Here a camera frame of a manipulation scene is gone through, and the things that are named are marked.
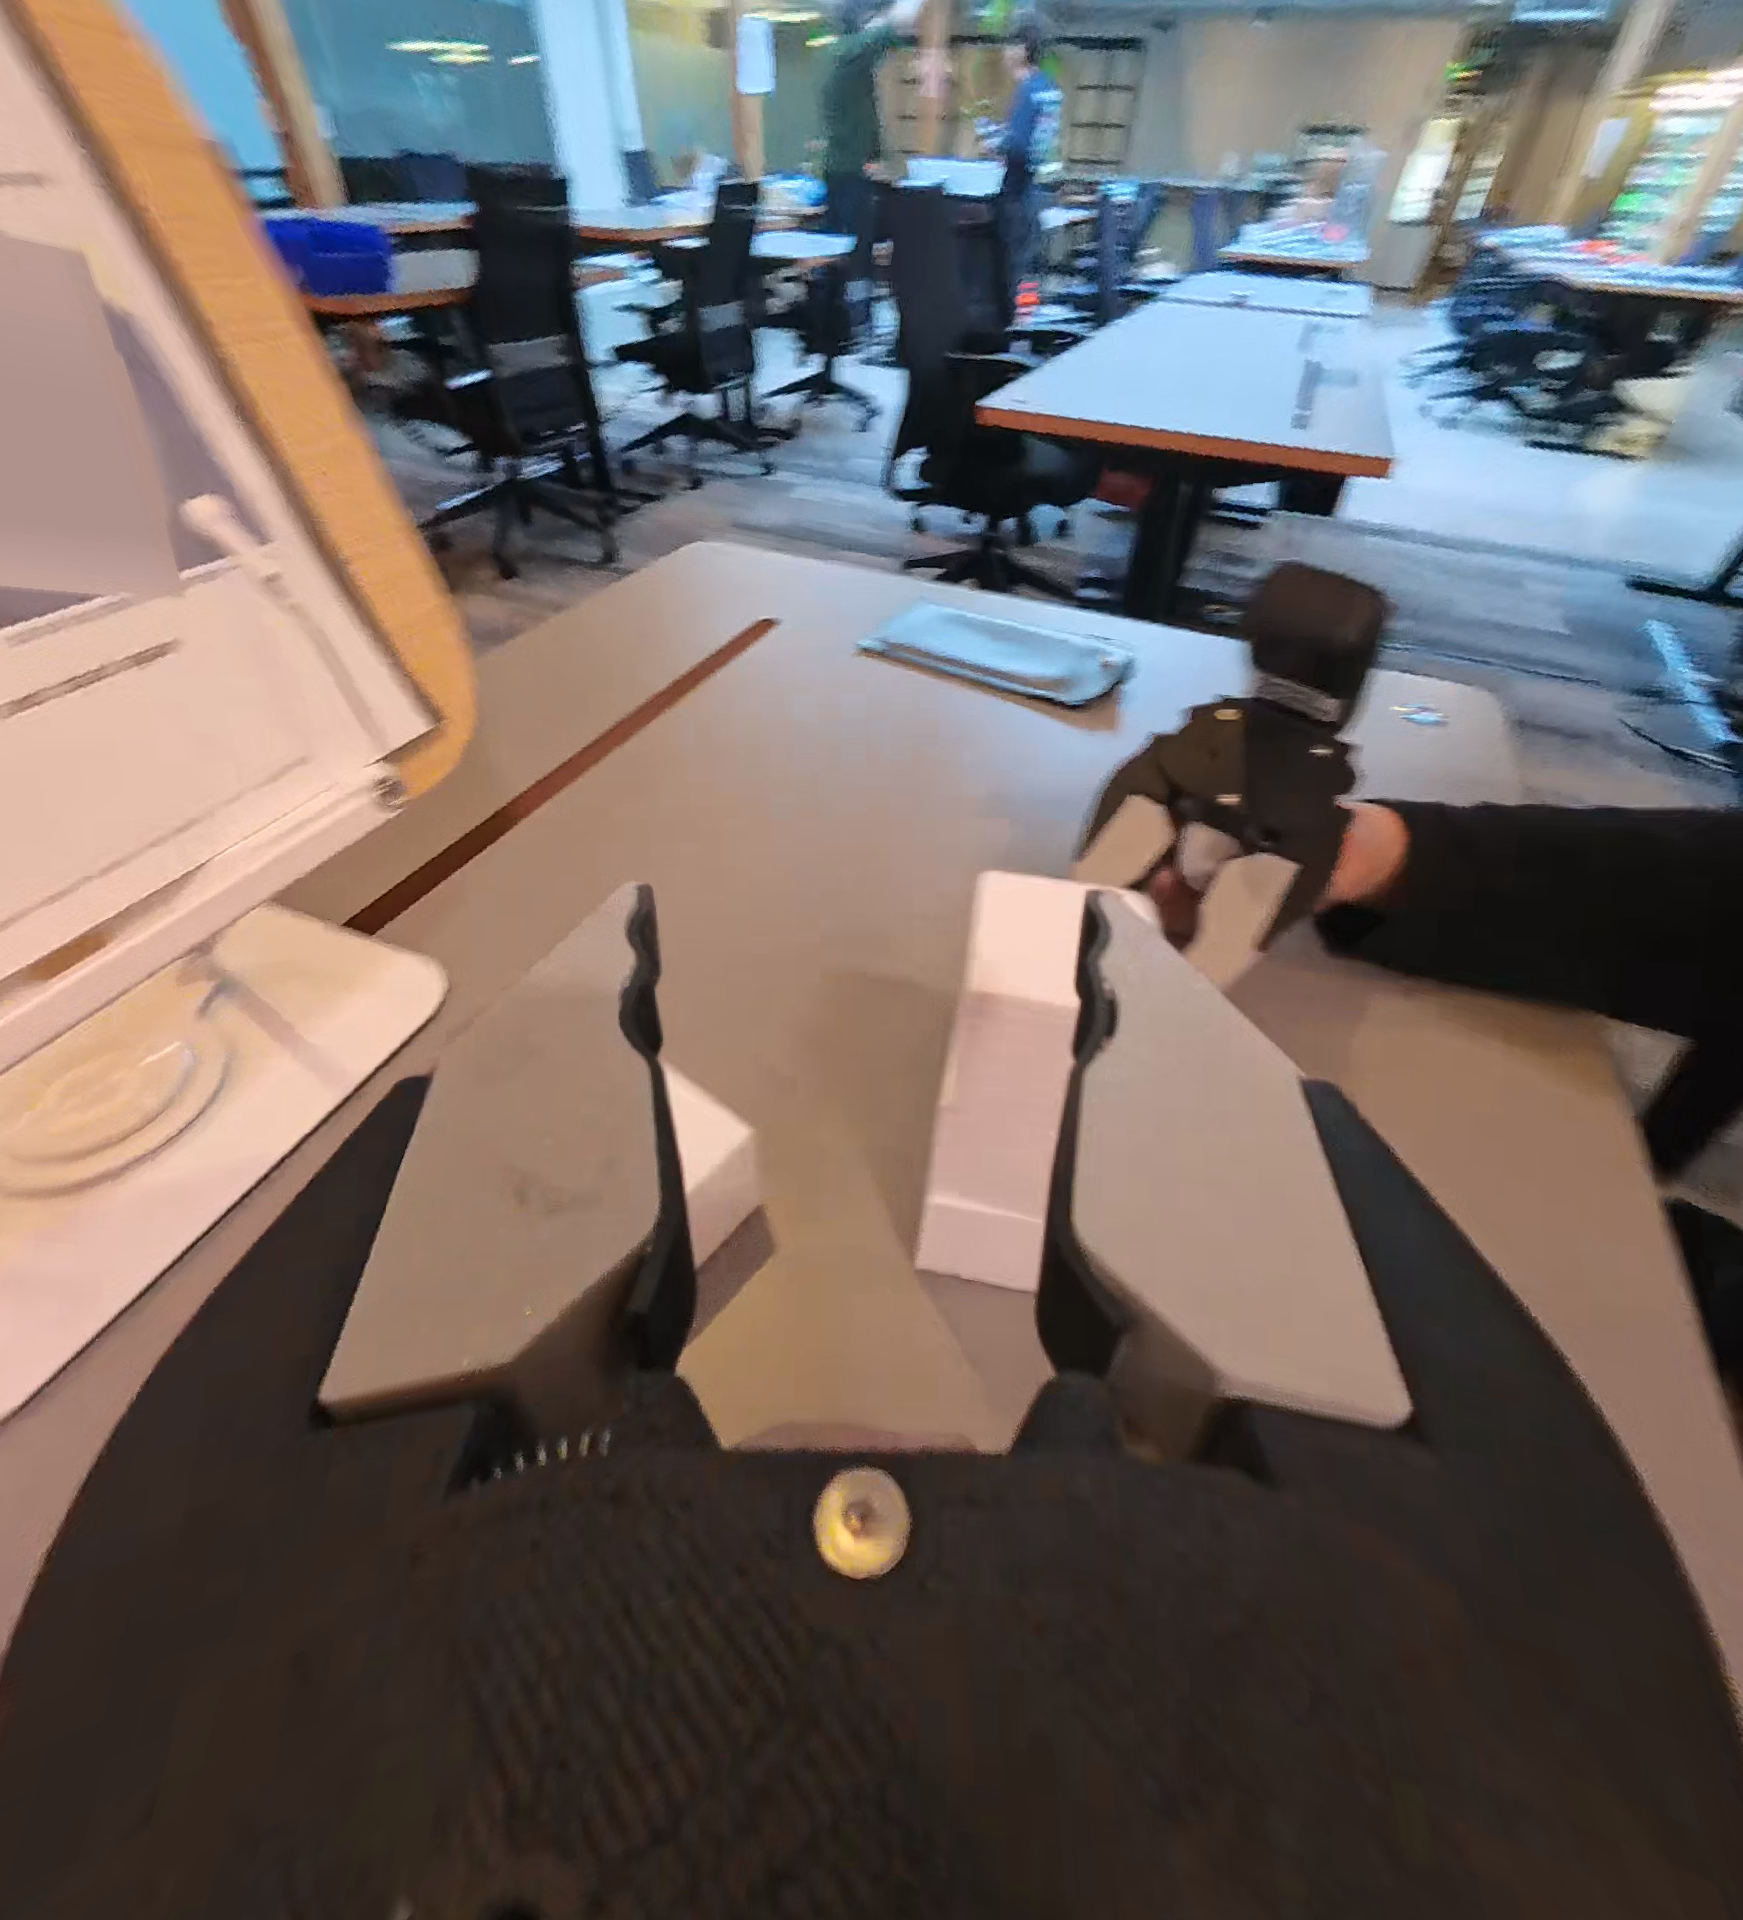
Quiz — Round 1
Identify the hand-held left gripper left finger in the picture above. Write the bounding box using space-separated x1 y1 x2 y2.
319 883 701 1419

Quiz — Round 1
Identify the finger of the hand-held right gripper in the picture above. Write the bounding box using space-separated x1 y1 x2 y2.
1192 853 1309 987
1074 796 1183 891

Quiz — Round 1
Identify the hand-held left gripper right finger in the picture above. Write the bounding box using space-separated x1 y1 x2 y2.
1034 887 1414 1459

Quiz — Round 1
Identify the person's right forearm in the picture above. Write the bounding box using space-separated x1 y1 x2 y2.
1321 802 1743 1040

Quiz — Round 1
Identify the person's right hand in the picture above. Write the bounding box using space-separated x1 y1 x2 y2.
1321 802 1415 911

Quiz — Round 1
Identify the grey flat pouch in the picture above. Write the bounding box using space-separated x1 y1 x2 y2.
854 603 1135 708

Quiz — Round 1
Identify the wood-edged background desk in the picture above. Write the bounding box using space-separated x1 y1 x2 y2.
973 293 1399 624

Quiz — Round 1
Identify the black office chair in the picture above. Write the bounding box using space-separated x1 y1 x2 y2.
616 180 799 483
885 180 1098 594
420 167 624 580

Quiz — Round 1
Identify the white wooden document stand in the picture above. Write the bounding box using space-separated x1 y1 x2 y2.
0 0 479 1464

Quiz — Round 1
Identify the printed instruction sheet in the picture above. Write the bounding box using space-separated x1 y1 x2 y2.
0 0 436 978

